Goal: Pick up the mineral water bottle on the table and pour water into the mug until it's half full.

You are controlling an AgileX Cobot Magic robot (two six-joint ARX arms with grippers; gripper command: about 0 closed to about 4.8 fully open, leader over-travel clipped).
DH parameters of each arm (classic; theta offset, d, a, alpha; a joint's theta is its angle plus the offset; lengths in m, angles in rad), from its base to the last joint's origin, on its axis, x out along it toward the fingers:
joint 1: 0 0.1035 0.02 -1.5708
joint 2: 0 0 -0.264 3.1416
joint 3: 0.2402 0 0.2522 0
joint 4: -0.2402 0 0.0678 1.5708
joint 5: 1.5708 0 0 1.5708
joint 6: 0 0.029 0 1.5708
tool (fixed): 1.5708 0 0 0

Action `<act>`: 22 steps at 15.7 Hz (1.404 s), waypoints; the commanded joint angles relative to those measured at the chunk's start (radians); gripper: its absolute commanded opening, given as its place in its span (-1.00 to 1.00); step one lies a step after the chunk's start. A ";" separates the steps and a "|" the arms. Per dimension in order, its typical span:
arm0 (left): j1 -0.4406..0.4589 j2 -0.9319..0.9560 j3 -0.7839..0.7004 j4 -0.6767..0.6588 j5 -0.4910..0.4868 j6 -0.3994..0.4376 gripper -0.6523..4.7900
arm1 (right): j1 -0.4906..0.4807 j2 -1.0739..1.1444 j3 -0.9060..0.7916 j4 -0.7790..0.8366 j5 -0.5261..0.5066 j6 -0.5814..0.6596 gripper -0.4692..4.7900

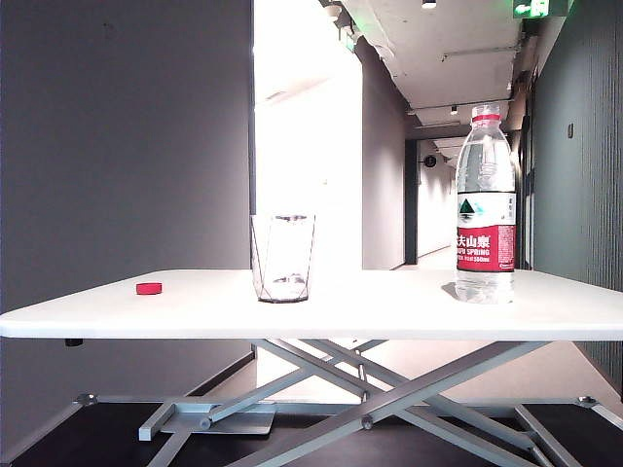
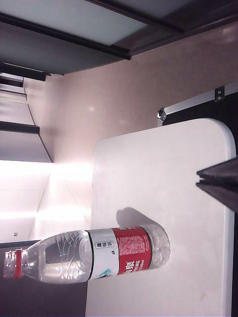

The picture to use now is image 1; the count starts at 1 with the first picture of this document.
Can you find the white ceiling conduit pipe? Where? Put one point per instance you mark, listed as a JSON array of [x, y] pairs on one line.
[[479, 51]]

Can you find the round black wall device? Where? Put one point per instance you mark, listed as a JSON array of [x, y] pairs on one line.
[[429, 161]]

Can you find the clear faceted drinking glass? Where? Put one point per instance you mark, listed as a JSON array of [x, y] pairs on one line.
[[282, 289]]

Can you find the grey scissor-lift table frame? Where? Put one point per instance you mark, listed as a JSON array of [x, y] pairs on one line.
[[233, 420]]

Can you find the red plastic bottle cap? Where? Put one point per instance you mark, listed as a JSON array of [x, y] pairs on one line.
[[148, 289]]

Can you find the clear water bottle red label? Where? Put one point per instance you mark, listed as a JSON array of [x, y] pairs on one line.
[[486, 243]]

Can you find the black rubber table foot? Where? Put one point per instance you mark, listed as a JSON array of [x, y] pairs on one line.
[[74, 342]]

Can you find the large green exit sign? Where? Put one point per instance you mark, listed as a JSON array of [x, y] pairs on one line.
[[539, 8]]

